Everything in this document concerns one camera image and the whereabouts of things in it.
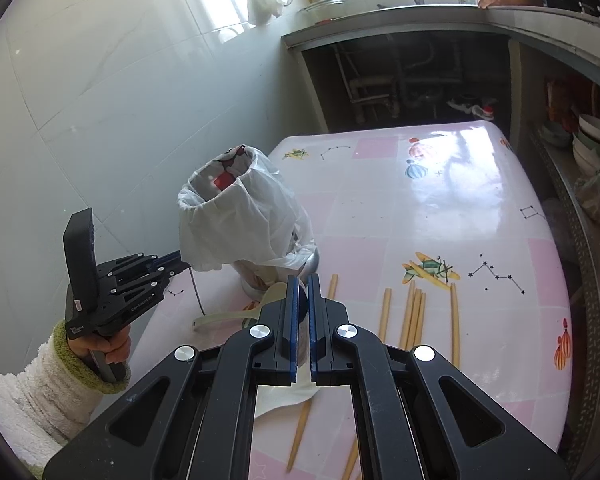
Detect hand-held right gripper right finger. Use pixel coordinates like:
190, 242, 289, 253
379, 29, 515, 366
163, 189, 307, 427
307, 273, 567, 480

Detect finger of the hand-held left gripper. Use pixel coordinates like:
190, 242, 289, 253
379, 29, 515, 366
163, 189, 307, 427
110, 262, 187, 322
98, 251, 186, 286

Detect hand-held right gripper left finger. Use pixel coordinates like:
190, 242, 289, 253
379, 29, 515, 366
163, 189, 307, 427
41, 276, 302, 480

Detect beige rice paddle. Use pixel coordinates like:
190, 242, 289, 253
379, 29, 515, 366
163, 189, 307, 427
191, 281, 290, 334

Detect printed steel utensil holder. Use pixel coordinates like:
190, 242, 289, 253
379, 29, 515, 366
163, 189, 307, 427
231, 246, 322, 311

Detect container with white plastic bag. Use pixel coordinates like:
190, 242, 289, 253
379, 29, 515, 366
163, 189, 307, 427
177, 144, 317, 274

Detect person's left hand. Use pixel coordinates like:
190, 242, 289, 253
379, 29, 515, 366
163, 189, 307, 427
67, 327, 132, 365

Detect white sheet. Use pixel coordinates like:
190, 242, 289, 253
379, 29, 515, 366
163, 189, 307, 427
254, 362, 322, 420

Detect pink printed tablecloth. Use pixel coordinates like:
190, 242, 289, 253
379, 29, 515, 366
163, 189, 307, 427
130, 119, 574, 480

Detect sink drain pipes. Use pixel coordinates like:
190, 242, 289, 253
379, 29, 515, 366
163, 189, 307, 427
335, 42, 466, 121

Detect metal shelf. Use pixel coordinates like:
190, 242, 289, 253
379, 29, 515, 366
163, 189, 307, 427
530, 125, 600, 461

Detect white and red brush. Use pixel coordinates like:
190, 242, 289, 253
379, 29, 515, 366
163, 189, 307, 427
447, 100, 496, 120

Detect glass pot lid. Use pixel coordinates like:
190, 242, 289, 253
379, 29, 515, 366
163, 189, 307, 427
297, 0, 352, 14

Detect crumpled clear plastic bag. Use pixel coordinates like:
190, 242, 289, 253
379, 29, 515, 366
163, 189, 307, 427
575, 167, 600, 224

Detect grey bowl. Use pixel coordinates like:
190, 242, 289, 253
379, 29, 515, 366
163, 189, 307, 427
542, 120, 574, 149

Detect stack of white bowls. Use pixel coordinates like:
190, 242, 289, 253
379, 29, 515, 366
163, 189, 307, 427
572, 114, 600, 174

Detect concrete kitchen counter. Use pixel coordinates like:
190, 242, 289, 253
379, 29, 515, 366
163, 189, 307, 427
281, 2, 600, 92

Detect red packaging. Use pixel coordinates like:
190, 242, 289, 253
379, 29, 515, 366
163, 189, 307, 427
545, 75, 596, 121

